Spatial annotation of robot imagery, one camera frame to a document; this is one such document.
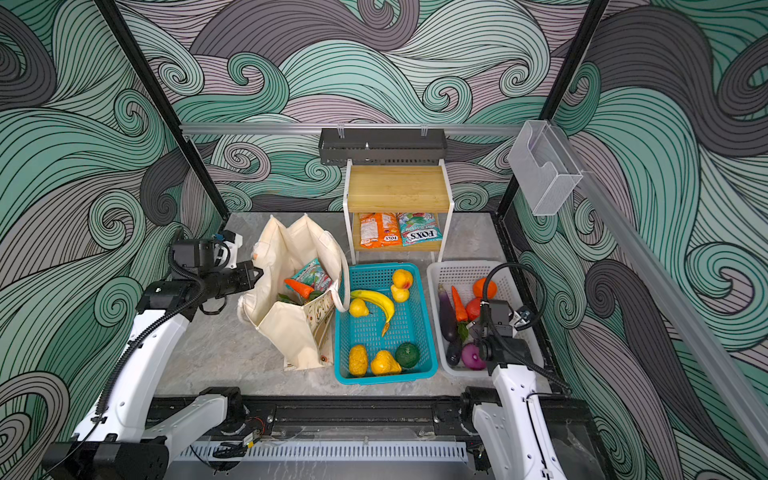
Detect orange tomato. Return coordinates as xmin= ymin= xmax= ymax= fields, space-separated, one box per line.
xmin=472 ymin=278 xmax=498 ymax=299

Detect clear acrylic wall holder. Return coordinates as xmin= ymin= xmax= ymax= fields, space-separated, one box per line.
xmin=507 ymin=120 xmax=583 ymax=216

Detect purple red onion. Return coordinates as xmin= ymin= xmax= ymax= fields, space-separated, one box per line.
xmin=461 ymin=343 xmax=486 ymax=371

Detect yellow lemon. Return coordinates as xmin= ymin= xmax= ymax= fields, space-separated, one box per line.
xmin=390 ymin=285 xmax=410 ymax=303

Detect teal plastic basket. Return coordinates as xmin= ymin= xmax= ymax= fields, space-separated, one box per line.
xmin=333 ymin=262 xmax=438 ymax=386

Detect green Fox's candy bag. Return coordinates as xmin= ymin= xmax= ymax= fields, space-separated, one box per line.
xmin=397 ymin=213 xmax=442 ymax=246

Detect blue-red candy bag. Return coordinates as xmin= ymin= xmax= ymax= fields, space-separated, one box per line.
xmin=292 ymin=258 xmax=332 ymax=293

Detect black metal wall tray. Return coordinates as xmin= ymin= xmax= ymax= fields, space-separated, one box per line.
xmin=318 ymin=128 xmax=448 ymax=166

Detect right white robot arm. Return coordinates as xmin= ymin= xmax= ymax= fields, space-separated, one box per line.
xmin=470 ymin=334 xmax=566 ymax=479

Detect small yellow pear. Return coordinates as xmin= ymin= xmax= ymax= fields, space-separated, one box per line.
xmin=348 ymin=298 xmax=370 ymax=318

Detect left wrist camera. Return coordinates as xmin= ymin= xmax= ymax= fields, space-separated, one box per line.
xmin=170 ymin=230 xmax=243 ymax=275

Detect yellow corn cob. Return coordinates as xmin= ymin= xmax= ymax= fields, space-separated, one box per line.
xmin=348 ymin=345 xmax=368 ymax=377

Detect yellow-red mango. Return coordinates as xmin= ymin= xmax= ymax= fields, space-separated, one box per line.
xmin=392 ymin=269 xmax=414 ymax=290

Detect red tomato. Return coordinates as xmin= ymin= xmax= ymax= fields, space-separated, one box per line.
xmin=465 ymin=298 xmax=482 ymax=321

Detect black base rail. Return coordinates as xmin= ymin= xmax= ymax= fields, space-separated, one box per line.
xmin=143 ymin=395 xmax=592 ymax=439

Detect orange candy bag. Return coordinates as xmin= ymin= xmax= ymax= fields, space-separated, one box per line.
xmin=360 ymin=213 xmax=402 ymax=249

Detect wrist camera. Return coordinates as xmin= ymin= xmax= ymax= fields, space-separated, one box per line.
xmin=170 ymin=230 xmax=243 ymax=275
xmin=481 ymin=300 xmax=534 ymax=337

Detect white slotted cable duct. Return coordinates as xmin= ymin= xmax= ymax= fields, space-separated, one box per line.
xmin=175 ymin=440 xmax=469 ymax=464

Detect floral canvas tote bag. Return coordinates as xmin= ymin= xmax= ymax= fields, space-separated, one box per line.
xmin=236 ymin=215 xmax=350 ymax=370

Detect white wooden two-tier shelf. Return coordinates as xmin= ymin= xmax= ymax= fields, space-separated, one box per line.
xmin=342 ymin=160 xmax=455 ymax=265

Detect purple eggplant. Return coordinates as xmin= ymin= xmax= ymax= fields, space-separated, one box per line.
xmin=438 ymin=284 xmax=459 ymax=342

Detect white plastic basket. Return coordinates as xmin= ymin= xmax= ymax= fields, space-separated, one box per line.
xmin=426 ymin=259 xmax=544 ymax=381

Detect small dark eggplant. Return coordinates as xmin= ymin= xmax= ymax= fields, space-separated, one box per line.
xmin=445 ymin=339 xmax=463 ymax=367

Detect green avocado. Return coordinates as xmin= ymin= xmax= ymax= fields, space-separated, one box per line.
xmin=395 ymin=342 xmax=421 ymax=369

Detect single yellow banana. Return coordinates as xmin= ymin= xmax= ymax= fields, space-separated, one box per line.
xmin=351 ymin=290 xmax=395 ymax=337

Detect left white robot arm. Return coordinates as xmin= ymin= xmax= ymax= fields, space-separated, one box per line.
xmin=42 ymin=261 xmax=263 ymax=479

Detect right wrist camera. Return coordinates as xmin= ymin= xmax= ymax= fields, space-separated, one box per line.
xmin=481 ymin=300 xmax=534 ymax=337

